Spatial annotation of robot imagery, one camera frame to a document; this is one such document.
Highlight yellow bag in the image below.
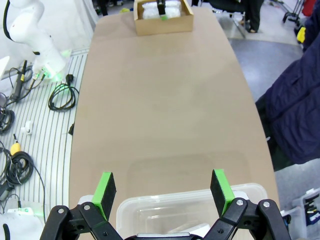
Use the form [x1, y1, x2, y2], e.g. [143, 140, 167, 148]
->
[296, 26, 307, 44]

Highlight small white plastic part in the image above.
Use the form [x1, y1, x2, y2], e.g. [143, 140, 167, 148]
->
[20, 120, 34, 135]

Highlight black coiled power cable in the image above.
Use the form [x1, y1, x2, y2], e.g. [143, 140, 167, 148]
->
[47, 74, 77, 113]

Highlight bubble-wrapped clock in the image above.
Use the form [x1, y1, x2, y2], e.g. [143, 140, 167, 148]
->
[142, 6, 183, 21]

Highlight black arm hose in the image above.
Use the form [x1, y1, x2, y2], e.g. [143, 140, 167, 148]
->
[1, 222, 11, 240]
[2, 0, 13, 41]

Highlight black left arm hose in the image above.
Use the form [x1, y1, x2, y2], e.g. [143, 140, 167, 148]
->
[2, 0, 13, 41]

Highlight person in navy jacket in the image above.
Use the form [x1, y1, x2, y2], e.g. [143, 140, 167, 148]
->
[264, 4, 320, 165]

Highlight thick black cable coil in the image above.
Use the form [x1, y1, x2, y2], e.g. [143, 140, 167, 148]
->
[0, 139, 36, 187]

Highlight clear plastic container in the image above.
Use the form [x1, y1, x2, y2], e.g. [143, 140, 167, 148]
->
[116, 183, 268, 240]

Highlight bystander in black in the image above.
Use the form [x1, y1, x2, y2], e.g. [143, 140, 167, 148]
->
[95, 0, 109, 16]

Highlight grey cable bundle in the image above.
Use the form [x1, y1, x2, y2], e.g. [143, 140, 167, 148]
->
[0, 92, 16, 136]

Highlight bystander's black trousers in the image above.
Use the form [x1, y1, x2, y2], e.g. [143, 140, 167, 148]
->
[243, 0, 263, 34]

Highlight open cardboard box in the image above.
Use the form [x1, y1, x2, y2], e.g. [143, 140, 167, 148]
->
[133, 0, 195, 36]

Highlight clear storage bin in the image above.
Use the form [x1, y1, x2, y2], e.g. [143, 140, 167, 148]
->
[279, 188, 320, 240]

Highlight yellow and black plug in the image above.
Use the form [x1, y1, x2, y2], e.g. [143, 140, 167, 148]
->
[9, 140, 23, 155]

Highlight ribbed grey base platform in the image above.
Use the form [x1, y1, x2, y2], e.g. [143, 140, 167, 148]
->
[0, 48, 90, 240]

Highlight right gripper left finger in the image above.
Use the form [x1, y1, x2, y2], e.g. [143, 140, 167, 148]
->
[41, 171, 123, 240]

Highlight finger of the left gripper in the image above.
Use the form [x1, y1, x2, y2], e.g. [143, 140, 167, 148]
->
[155, 0, 169, 21]

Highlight person's dark trousers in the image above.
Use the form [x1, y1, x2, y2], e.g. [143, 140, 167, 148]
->
[254, 94, 295, 172]

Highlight black clothes rack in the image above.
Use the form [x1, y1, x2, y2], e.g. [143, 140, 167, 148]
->
[282, 0, 305, 25]

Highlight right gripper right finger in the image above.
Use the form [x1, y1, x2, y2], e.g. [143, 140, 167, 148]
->
[203, 169, 292, 240]

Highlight black right arm hose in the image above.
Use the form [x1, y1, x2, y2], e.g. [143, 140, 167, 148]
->
[1, 222, 11, 240]

